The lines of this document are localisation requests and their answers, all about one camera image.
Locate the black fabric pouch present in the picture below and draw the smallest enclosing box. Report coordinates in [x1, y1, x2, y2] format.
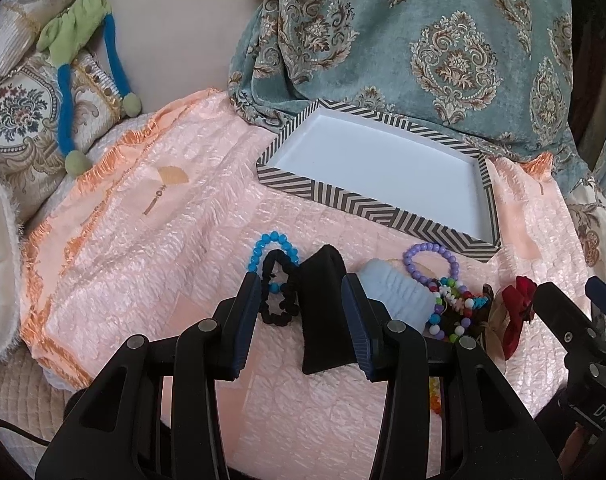
[297, 244, 356, 375]

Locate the red satin bow clip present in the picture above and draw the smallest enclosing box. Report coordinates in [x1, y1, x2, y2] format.
[501, 275, 537, 360]

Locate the multicolour bead bracelet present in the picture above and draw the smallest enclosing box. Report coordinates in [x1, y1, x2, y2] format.
[424, 275, 491, 344]

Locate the black scrunchie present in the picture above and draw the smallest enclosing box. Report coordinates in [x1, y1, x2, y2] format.
[259, 249, 300, 327]

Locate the purple bead bracelet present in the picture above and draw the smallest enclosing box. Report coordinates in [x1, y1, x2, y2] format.
[401, 242, 460, 288]

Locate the blue bead bracelet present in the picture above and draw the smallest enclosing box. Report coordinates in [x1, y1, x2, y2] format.
[246, 231, 301, 295]

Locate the pink textured bedspread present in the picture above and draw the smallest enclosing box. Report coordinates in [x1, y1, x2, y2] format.
[21, 90, 589, 479]

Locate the black white striped tray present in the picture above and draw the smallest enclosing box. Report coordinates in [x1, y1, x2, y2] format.
[256, 100, 501, 262]

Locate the white satin pillow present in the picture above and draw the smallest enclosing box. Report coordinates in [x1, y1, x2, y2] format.
[0, 178, 21, 360]

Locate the floral embroidered cushion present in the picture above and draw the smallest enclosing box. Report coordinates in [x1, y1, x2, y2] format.
[0, 52, 122, 223]

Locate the teal floral patterned blanket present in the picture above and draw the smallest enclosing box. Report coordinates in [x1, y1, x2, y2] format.
[228, 0, 590, 192]

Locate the green blue plush toy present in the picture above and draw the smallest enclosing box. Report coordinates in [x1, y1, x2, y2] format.
[36, 0, 142, 178]

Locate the black cable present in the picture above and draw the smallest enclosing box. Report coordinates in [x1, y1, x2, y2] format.
[0, 416, 52, 447]

